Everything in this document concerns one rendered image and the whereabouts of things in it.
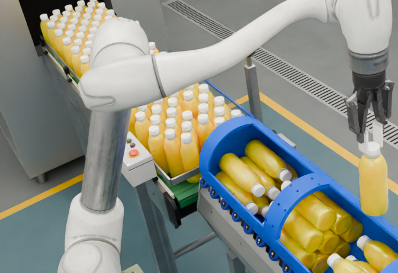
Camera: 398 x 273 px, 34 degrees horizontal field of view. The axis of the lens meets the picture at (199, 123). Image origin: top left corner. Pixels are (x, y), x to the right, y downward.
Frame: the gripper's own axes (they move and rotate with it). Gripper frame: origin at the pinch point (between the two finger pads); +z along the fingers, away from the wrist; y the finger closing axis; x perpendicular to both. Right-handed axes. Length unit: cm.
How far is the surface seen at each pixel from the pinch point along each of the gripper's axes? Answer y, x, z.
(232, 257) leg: -16, 64, 86
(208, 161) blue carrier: -20, 59, 33
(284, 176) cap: -2, 40, 37
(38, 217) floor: -70, 218, 147
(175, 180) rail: -26, 79, 52
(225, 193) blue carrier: -21, 47, 38
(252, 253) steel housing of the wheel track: -19, 39, 60
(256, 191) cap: -13, 40, 37
